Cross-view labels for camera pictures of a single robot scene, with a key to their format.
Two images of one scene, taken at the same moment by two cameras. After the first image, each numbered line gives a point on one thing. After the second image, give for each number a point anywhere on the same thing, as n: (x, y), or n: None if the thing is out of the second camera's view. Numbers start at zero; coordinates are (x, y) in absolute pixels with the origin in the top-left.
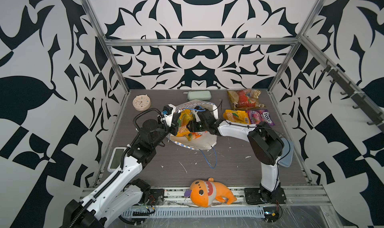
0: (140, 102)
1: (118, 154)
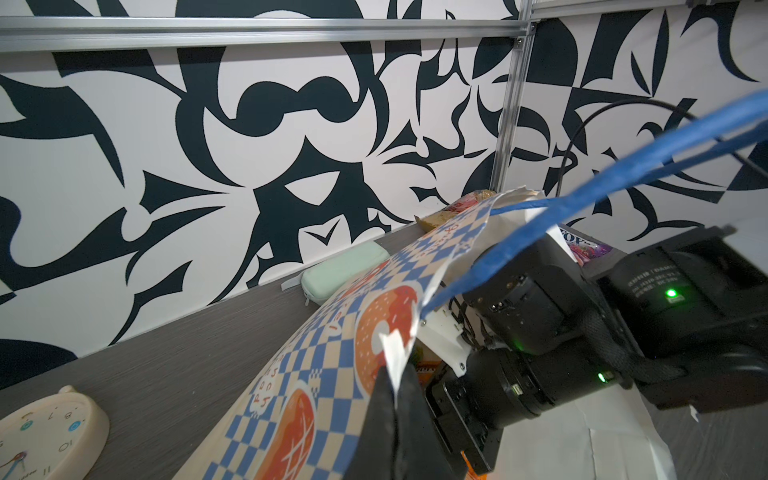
0: (61, 437)
1: None
